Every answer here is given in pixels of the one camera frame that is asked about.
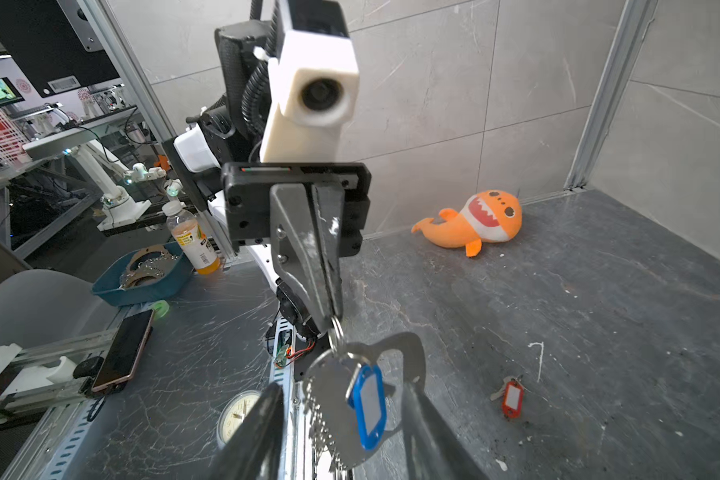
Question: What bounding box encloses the smartphone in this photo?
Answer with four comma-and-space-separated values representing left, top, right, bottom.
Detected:
91, 309, 154, 394

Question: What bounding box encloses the silver key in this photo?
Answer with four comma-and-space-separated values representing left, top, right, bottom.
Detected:
490, 376, 516, 402

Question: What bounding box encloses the orange shark plush toy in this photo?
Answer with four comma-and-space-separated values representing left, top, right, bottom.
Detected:
411, 190, 522, 258

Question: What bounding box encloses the neighbouring white robot arm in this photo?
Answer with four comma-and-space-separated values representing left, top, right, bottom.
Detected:
22, 127, 167, 232

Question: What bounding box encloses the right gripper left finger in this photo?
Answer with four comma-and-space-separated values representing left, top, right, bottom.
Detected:
208, 383, 284, 479

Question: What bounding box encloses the round gauge dial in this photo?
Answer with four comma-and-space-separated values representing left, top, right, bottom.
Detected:
215, 390, 261, 449

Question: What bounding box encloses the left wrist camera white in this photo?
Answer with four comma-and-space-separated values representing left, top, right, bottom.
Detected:
259, 1, 360, 163

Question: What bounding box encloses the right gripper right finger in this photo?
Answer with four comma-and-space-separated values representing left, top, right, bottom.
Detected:
401, 383, 486, 479

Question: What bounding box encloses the blue tray with handcuffs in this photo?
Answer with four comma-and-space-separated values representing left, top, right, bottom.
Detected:
91, 242, 194, 307

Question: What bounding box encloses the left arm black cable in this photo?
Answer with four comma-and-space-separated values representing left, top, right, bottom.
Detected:
239, 0, 280, 136

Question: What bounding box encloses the silver metal plate keychain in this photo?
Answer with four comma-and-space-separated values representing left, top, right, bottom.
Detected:
302, 331, 428, 470

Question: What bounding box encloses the red key tag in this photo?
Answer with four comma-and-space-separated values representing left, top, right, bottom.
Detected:
502, 379, 525, 419

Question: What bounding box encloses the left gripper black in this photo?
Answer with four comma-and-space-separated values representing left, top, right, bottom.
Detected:
222, 163, 372, 333

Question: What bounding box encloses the yellow label bottle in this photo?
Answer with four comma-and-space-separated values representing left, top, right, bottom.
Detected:
162, 200, 221, 275

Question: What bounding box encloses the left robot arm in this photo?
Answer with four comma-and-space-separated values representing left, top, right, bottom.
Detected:
173, 20, 371, 336

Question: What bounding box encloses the black monitor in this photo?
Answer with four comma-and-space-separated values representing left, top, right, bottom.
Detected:
0, 0, 119, 97

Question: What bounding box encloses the blue key tag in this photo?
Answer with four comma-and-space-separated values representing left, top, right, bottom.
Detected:
347, 364, 387, 451

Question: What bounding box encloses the aluminium rail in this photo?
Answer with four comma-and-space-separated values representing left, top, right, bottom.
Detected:
266, 317, 313, 480

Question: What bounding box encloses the grey office chair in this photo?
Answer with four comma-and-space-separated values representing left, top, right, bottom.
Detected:
0, 269, 118, 349

